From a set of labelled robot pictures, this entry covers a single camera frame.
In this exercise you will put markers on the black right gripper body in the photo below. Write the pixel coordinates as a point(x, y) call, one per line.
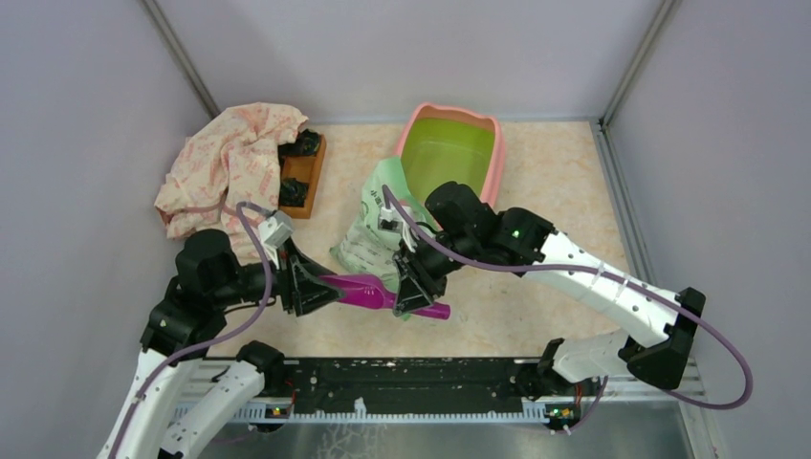
point(427, 258)

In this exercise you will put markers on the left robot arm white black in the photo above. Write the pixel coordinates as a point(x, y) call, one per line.
point(184, 325)

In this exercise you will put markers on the green cat litter bag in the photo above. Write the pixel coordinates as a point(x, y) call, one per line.
point(365, 248)

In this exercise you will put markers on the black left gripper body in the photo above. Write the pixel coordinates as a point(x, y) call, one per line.
point(285, 276)

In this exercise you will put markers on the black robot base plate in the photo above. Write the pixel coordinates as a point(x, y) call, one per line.
point(433, 388)

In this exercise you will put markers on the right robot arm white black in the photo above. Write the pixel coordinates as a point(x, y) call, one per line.
point(655, 333)

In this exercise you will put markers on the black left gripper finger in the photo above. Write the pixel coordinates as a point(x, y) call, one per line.
point(302, 270)
point(311, 297)

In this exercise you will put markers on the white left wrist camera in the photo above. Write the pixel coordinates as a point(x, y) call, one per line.
point(273, 232)

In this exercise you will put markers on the brown wooden tray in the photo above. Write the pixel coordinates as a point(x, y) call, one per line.
point(300, 167)

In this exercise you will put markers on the aluminium frame rail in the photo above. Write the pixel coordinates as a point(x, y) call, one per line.
point(622, 390)

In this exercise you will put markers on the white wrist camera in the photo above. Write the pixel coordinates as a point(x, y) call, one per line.
point(273, 232)
point(390, 220)

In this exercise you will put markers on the pink green litter box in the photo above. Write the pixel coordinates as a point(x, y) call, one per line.
point(442, 143)

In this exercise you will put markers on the magenta plastic litter scoop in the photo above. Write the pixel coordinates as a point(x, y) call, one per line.
point(367, 291)

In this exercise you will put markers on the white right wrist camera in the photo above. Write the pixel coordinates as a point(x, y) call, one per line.
point(390, 220)

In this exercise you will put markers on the pink floral crumpled cloth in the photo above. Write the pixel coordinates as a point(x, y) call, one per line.
point(234, 158)

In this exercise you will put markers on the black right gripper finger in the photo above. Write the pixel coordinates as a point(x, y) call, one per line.
point(431, 284)
point(411, 295)

